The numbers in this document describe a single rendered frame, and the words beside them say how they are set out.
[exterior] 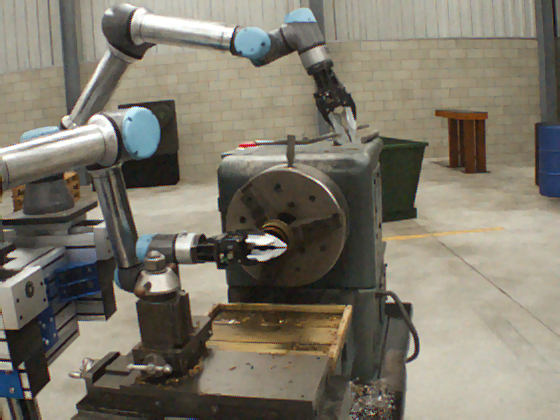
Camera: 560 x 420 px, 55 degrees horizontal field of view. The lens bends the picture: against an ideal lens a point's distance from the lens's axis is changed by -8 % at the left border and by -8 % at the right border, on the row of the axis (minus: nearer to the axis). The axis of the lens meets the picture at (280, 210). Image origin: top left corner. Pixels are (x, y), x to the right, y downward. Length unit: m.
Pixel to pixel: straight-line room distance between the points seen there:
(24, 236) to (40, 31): 10.69
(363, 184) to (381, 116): 10.11
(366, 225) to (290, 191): 0.27
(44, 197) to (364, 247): 0.90
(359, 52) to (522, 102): 3.65
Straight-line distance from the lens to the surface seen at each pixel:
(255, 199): 1.47
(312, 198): 1.48
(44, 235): 1.67
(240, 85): 11.40
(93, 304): 1.67
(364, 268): 1.67
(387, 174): 6.11
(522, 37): 12.81
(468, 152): 9.77
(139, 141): 1.29
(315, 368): 1.00
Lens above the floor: 1.42
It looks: 11 degrees down
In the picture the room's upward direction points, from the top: 4 degrees counter-clockwise
